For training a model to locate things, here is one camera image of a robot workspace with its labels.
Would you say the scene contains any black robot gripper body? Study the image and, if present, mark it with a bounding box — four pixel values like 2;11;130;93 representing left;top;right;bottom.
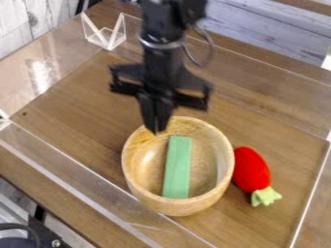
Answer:
109;46;212;110

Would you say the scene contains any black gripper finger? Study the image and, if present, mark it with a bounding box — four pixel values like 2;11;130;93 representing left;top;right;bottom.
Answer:
137;93;157;134
154;97;174;133

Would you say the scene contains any green rectangular block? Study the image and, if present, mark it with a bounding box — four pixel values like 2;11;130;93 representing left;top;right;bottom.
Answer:
161;136;192;199

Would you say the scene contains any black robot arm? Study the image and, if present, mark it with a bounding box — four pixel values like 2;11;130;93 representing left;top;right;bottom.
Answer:
109;0;212;134

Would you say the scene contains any brown wooden bowl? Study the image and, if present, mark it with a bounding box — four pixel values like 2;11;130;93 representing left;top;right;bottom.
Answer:
121;116;233;216

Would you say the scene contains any red plush strawberry toy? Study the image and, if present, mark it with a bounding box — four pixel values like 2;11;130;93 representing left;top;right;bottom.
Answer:
232;146;281;207

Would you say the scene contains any clear acrylic tray wall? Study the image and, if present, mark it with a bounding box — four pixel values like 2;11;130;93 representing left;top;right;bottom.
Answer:
0;20;331;248

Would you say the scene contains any black table mount bracket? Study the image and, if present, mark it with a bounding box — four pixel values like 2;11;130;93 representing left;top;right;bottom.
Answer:
0;204;73;248

